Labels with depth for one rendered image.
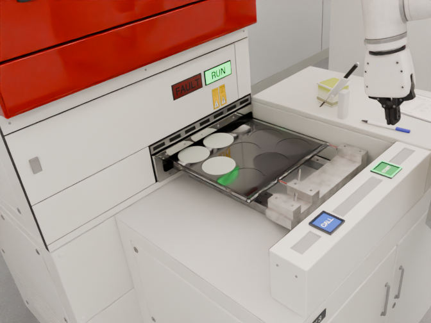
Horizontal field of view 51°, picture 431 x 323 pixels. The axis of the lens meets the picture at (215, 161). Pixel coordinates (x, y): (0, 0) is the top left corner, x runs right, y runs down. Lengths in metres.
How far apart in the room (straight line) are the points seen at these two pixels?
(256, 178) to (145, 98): 0.38
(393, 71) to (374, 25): 0.11
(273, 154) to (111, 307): 0.70
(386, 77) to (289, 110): 0.51
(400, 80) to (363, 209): 0.29
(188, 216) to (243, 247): 0.21
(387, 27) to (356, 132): 0.45
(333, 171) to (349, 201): 0.25
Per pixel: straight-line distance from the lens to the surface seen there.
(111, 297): 1.49
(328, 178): 1.28
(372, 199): 1.08
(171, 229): 1.23
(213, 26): 1.32
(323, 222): 0.99
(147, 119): 1.29
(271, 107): 1.53
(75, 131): 1.17
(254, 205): 1.25
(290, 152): 1.36
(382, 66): 1.05
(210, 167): 1.31
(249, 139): 1.44
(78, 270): 1.36
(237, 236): 1.18
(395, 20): 1.01
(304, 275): 0.91
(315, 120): 1.44
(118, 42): 1.13
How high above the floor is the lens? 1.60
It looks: 32 degrees down
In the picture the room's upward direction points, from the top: 6 degrees counter-clockwise
